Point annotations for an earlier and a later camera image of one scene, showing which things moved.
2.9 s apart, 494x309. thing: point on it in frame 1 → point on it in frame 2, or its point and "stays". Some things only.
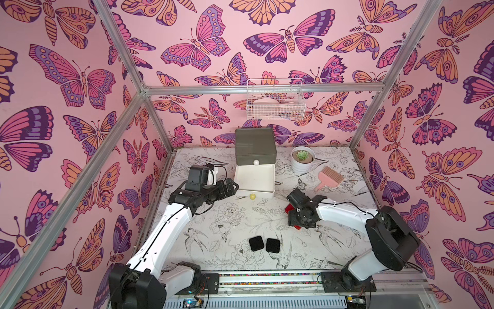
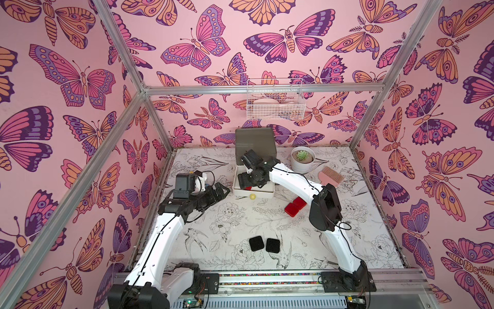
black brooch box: [256, 243] stays
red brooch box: [289, 207] stays
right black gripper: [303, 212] → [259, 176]
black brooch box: [273, 245] stays
